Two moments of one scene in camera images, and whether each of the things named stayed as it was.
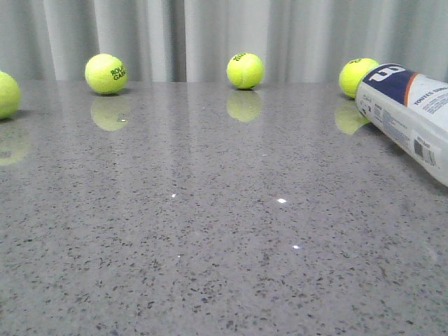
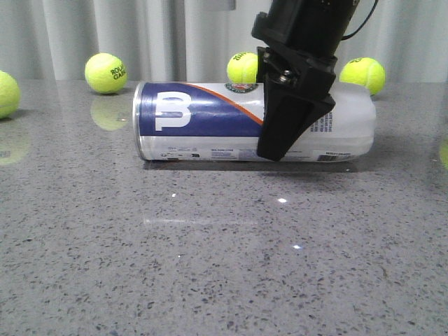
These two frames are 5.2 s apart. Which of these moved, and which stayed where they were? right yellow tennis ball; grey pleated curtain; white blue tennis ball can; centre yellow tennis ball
Moved: white blue tennis ball can
Stayed: grey pleated curtain; right yellow tennis ball; centre yellow tennis ball
